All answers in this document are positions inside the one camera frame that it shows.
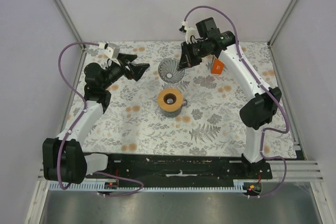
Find orange coffee filter box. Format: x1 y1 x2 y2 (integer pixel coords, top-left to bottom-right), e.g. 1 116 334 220
211 58 225 76

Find floral tablecloth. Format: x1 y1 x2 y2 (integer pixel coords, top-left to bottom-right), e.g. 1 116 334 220
61 40 299 159

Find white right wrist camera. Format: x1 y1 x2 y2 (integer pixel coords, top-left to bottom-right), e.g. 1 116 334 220
179 21 197 44

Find aluminium frame post right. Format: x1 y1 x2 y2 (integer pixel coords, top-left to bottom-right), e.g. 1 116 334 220
268 0 316 46

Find grey glass carafe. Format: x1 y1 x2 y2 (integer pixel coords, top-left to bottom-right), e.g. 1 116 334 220
160 98 188 118

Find aluminium frame post left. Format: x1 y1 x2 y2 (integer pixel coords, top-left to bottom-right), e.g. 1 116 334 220
52 0 82 41

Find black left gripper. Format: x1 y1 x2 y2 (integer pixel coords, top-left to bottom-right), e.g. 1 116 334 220
101 53 149 90

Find light blue cable duct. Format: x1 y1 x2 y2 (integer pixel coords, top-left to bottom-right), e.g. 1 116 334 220
49 179 259 192

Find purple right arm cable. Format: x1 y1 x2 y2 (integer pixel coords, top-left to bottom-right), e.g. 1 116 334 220
183 5 289 198

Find aluminium frame post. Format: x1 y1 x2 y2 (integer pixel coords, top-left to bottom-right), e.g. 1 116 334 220
52 0 82 41
268 0 316 46

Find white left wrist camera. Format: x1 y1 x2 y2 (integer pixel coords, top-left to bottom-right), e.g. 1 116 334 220
98 42 120 61

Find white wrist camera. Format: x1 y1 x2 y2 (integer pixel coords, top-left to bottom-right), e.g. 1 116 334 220
98 42 120 61
179 21 197 44

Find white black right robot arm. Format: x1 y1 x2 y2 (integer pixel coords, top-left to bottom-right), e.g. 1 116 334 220
178 17 282 179

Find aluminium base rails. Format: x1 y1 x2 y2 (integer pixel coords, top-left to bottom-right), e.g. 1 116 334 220
36 140 326 183

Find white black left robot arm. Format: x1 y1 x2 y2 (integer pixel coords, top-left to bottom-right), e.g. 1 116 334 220
43 54 150 190

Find round wooden dripper stand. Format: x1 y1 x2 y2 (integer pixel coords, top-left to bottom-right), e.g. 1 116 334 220
157 88 184 112

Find grey ribbed glass dripper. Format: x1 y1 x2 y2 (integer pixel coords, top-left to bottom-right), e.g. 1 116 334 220
157 58 185 83

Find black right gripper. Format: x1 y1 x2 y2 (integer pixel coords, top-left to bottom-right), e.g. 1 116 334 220
177 40 212 72

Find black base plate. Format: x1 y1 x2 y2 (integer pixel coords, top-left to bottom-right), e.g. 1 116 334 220
101 154 272 180

